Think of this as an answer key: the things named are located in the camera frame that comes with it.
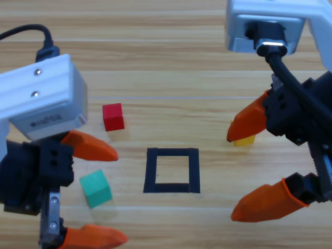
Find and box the black camera cable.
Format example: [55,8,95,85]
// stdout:
[245,22,332,125]
[0,24,60,63]

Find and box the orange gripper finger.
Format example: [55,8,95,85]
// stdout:
[59,224,129,249]
[230,172,325,224]

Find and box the yellow wooden block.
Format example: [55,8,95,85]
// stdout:
[230,119,256,147]

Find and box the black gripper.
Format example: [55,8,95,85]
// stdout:
[226,71,332,204]
[0,130,119,249]

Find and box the black tape square outline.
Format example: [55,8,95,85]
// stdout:
[143,147,201,195]

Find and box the red wooden block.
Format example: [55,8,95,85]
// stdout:
[102,103,126,132]

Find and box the green wooden block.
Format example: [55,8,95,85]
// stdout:
[79,169,114,209]

